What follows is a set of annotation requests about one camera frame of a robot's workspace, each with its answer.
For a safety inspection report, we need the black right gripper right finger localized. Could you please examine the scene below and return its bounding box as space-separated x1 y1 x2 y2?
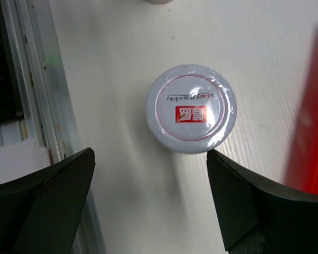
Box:
207 150 318 253

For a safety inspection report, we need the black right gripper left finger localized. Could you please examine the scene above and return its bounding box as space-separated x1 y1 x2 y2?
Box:
0 148 95 253

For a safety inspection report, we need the white-lidded red spice jar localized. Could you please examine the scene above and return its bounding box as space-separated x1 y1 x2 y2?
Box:
146 65 237 154

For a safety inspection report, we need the red plastic organizer bin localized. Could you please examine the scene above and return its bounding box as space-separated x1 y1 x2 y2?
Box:
285 28 318 194

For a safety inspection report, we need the aluminium table frame rail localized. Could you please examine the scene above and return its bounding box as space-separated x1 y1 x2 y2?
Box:
0 1 105 253

